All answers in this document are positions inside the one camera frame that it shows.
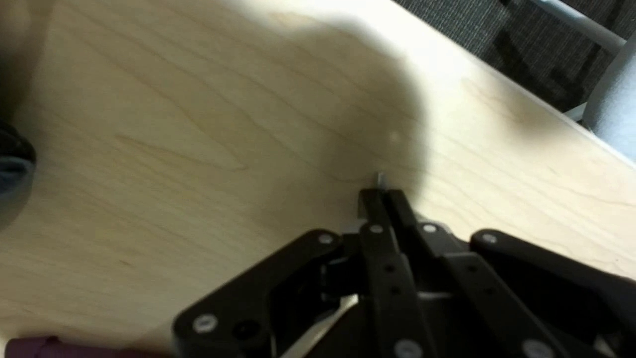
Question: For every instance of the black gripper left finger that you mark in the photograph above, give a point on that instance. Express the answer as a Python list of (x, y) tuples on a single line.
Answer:
[(268, 307)]

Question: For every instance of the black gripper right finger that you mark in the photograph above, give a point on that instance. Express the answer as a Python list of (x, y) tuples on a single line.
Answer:
[(528, 301)]

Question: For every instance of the purple plastic object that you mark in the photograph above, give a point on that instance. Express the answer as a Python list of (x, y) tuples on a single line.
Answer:
[(39, 349)]

